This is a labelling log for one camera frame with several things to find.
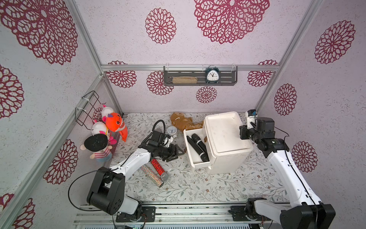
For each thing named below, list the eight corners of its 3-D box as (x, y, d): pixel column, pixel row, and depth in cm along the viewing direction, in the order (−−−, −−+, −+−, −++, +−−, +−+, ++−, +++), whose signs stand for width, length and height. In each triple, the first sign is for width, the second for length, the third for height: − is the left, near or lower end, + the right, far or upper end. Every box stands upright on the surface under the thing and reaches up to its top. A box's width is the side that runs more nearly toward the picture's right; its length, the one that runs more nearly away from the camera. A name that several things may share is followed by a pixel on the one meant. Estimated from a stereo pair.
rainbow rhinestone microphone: (140, 170, 91) (139, 168, 88) (145, 166, 93) (144, 163, 90) (160, 188, 84) (159, 186, 81) (164, 182, 86) (164, 180, 83)
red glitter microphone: (164, 183, 86) (164, 180, 83) (150, 164, 94) (148, 162, 90) (170, 178, 88) (170, 175, 85) (155, 160, 96) (154, 157, 92)
